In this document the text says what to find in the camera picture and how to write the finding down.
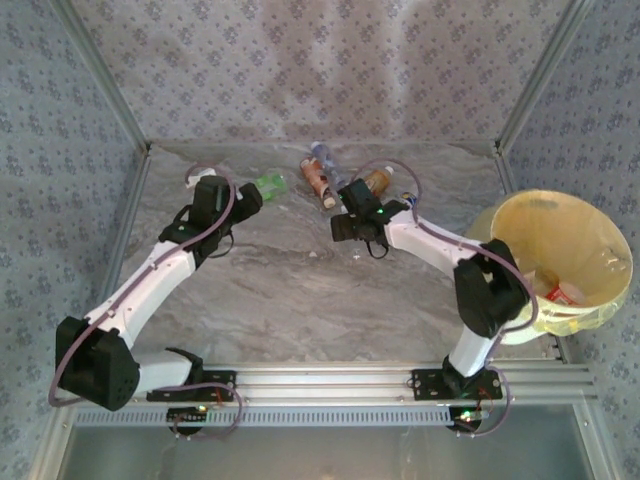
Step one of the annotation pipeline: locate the brown tea bottle white cap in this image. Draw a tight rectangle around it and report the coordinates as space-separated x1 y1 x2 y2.
362 166 396 197

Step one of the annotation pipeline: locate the grey slotted cable duct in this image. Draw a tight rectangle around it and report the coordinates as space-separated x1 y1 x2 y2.
73 405 454 428

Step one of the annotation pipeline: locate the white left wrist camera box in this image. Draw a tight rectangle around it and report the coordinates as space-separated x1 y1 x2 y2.
183 167 217 190

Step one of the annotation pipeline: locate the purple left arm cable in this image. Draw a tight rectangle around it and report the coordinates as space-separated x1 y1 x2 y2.
47 162 245 441

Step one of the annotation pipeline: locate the brown label plastic bottle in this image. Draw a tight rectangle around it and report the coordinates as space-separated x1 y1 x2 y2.
299 156 337 209

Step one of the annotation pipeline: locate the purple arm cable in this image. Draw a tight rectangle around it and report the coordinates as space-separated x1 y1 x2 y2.
349 157 539 441
47 162 245 441

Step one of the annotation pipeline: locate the green plastic bottle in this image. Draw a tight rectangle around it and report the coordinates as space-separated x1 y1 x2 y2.
254 172 288 201

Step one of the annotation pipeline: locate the black controller board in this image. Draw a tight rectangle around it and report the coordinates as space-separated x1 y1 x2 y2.
447 405 489 435
167 405 209 435

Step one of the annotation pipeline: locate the black left controller board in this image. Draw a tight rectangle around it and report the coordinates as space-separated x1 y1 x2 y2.
167 405 209 435

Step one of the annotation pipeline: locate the white bin with yellow bag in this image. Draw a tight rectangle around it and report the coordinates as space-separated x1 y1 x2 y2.
464 188 634 346

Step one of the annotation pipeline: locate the black right controller board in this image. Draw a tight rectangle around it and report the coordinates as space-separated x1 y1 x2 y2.
447 405 489 435

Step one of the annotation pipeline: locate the aluminium frame post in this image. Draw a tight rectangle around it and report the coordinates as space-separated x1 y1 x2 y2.
492 0 596 156
47 0 154 156

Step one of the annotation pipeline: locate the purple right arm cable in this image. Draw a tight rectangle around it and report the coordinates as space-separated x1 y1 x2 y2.
349 157 539 441

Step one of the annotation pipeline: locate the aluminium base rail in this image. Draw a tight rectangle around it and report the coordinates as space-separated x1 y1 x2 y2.
53 363 600 404

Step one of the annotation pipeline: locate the clear crushed water bottle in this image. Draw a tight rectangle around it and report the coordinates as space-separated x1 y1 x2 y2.
309 141 351 189

